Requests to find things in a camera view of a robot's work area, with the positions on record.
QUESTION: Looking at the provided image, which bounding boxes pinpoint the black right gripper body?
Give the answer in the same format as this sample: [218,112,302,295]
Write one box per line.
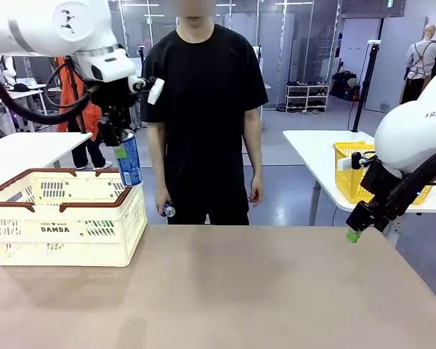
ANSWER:
[359,159,403,205]

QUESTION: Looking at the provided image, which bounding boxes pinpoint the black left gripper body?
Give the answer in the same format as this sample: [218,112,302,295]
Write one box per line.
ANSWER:
[90,77,140,124]

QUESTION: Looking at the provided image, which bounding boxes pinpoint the person's left forearm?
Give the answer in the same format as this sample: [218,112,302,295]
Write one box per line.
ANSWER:
[243,108,263,179]

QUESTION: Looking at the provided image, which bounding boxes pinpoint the person's right forearm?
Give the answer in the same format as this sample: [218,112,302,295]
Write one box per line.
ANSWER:
[148,121,171,193]

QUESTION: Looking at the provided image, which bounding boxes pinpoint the yellow plastic shopping basket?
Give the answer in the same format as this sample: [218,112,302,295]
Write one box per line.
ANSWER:
[333,141,434,205]

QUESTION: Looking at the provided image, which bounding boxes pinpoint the cream basket with brown rim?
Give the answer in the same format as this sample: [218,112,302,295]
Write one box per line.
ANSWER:
[0,167,148,268]

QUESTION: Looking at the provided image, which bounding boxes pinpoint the person's right hand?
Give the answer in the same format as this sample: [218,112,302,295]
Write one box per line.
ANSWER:
[154,190,174,218]

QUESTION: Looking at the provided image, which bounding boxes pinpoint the person's left hand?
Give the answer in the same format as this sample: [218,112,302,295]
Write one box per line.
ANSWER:
[248,174,265,208]

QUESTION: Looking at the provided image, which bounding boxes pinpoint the person in orange hoodie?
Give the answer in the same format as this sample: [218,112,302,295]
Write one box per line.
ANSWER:
[56,56,113,172]

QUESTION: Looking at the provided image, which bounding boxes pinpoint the black tripod pole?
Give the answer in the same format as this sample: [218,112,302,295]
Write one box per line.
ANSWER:
[65,57,89,135]

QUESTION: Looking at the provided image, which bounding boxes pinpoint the person in black t-shirt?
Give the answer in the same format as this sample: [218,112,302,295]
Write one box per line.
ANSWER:
[141,0,269,226]

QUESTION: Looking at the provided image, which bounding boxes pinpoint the white background table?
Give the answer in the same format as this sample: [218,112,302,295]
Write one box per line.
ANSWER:
[0,89,48,132]

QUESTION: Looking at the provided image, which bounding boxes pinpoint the black stand with white top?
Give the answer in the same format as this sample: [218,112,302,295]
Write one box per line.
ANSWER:
[351,39,382,133]

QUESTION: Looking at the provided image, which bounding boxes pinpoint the black bags pile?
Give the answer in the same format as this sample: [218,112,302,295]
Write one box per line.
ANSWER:
[330,71,360,103]

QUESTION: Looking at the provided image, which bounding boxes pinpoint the white shoe rack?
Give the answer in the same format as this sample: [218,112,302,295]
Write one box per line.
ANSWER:
[285,82,331,113]

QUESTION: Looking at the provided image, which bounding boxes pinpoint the mannequin with grey apron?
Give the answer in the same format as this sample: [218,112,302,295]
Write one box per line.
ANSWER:
[400,24,436,105]

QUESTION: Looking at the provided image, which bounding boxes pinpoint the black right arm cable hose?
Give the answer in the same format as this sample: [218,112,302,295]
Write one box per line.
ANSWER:
[384,144,436,222]

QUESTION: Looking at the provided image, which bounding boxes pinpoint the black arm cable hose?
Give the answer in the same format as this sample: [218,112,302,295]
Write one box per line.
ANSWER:
[384,144,436,222]
[0,57,95,127]

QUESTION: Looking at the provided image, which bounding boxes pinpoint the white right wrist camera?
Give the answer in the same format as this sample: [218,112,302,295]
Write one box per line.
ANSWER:
[336,151,363,172]

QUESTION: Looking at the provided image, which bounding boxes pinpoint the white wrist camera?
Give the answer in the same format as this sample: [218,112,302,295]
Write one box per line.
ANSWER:
[146,77,166,105]
[336,151,363,172]

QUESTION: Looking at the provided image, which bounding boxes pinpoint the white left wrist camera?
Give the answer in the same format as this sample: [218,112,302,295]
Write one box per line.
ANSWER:
[146,77,166,105]

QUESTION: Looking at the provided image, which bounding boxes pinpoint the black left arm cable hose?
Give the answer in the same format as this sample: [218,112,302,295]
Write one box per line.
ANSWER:
[0,57,95,127]

